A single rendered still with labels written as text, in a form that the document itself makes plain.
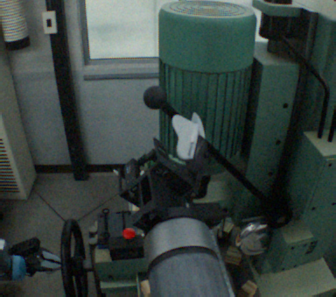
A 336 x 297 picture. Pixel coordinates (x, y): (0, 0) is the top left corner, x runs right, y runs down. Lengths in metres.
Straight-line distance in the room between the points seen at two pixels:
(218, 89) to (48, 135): 1.96
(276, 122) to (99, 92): 1.64
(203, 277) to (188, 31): 0.36
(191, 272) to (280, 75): 0.40
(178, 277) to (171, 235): 0.05
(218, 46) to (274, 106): 0.18
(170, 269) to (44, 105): 2.04
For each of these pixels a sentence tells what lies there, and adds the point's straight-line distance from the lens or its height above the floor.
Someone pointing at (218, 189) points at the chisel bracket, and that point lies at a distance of 0.81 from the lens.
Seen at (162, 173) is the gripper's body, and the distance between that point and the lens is 0.39.
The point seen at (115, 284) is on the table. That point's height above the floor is 0.87.
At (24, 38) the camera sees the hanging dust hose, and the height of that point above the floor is 1.14.
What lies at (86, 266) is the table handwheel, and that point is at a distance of 0.97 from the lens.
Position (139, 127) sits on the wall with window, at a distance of 2.26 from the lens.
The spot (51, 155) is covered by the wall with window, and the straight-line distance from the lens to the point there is 2.51.
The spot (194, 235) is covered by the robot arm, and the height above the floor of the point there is 1.36.
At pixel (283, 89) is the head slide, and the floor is 1.37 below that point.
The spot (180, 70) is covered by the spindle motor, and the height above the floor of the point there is 1.41.
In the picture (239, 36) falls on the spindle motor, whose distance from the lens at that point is 0.52.
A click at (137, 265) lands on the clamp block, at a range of 0.82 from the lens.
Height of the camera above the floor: 1.61
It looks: 31 degrees down
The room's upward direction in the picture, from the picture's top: straight up
